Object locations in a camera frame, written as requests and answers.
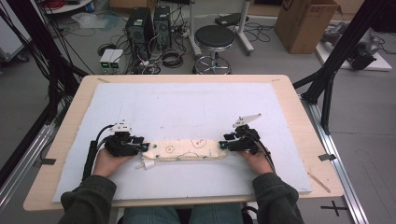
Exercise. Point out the cream printed cloth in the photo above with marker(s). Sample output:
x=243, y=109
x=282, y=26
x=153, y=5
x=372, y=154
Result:
x=183, y=149

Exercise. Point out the white desk leg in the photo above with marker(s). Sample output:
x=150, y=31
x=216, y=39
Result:
x=193, y=28
x=244, y=28

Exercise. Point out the clear plastic bag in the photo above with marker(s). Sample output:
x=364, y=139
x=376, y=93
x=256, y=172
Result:
x=93, y=21

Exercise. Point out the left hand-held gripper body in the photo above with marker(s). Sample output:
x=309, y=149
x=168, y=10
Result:
x=120, y=146

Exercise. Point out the slim black computer tower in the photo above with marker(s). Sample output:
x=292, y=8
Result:
x=162, y=28

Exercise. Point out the person's left leg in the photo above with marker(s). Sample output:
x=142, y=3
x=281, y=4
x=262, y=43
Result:
x=149, y=216

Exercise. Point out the person's right hand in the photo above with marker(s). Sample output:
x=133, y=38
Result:
x=258, y=161

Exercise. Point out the white floor board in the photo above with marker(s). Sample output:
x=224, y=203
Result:
x=378, y=63

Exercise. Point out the white power supply unit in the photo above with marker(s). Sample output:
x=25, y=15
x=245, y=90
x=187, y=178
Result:
x=105, y=59
x=116, y=59

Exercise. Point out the black machine on board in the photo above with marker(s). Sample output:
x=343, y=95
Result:
x=362, y=56

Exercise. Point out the white wall panel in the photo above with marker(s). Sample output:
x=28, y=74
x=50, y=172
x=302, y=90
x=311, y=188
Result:
x=12, y=37

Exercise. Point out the white foam mat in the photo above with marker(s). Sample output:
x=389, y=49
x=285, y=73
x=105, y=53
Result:
x=186, y=102

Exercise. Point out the flat black device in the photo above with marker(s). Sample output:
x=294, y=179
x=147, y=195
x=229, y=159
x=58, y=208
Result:
x=230, y=19

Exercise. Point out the person's leg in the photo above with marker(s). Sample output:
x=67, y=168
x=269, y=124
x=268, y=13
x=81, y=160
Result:
x=149, y=216
x=218, y=214

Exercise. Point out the brown cardboard box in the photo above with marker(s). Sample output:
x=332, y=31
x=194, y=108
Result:
x=305, y=25

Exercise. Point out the person's left hand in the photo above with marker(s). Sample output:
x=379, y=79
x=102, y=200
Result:
x=109, y=163

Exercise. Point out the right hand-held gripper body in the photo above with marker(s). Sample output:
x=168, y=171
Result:
x=246, y=141

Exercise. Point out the thin wooden stick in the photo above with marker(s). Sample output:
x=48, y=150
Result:
x=319, y=182

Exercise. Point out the aluminium rail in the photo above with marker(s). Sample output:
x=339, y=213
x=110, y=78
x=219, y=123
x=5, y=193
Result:
x=339, y=174
x=21, y=161

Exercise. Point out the person's right leg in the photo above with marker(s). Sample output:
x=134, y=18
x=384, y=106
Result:
x=218, y=214

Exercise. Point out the black round stool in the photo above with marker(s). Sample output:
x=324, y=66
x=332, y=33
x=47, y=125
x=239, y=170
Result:
x=214, y=37

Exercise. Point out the round white table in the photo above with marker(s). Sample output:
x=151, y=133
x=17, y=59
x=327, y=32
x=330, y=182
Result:
x=73, y=5

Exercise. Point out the large black computer tower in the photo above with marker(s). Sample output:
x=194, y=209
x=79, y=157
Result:
x=139, y=31

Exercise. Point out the grey machine part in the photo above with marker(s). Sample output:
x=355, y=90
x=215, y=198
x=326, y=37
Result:
x=334, y=32

